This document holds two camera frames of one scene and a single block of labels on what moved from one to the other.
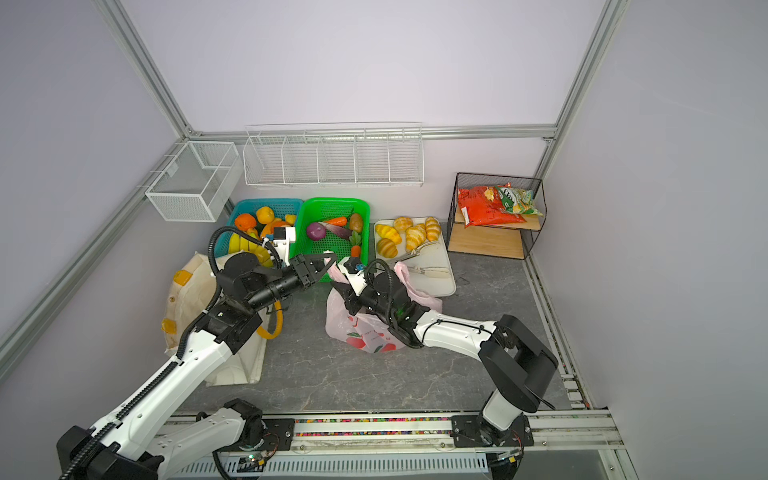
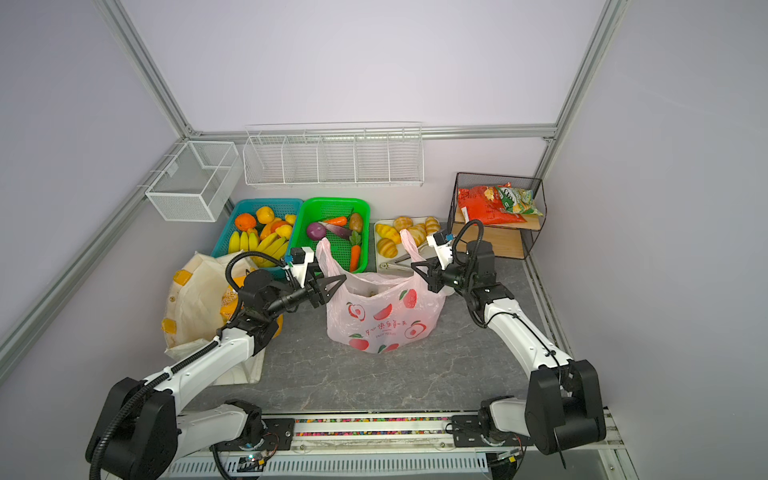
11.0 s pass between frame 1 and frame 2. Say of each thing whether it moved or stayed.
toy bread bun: stayed
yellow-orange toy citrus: stayed
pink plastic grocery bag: moved
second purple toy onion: stayed
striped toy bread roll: stayed
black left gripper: moved
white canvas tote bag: stayed
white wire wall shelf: stayed
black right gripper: moved
